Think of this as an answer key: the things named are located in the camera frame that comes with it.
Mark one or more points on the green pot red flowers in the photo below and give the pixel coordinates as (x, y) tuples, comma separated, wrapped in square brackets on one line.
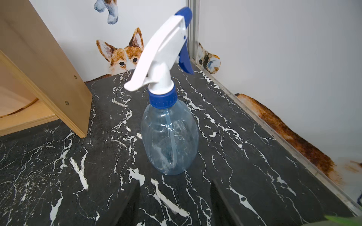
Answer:
[(338, 221)]

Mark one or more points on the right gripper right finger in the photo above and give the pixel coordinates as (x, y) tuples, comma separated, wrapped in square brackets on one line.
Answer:
[(223, 213)]

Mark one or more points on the clear blue spray bottle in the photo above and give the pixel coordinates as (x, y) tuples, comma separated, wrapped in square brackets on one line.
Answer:
[(169, 132)]

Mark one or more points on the wooden shelf rack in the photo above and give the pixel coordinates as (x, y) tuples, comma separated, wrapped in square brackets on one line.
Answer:
[(35, 58)]

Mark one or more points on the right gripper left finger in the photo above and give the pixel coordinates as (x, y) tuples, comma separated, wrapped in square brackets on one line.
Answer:
[(124, 212)]

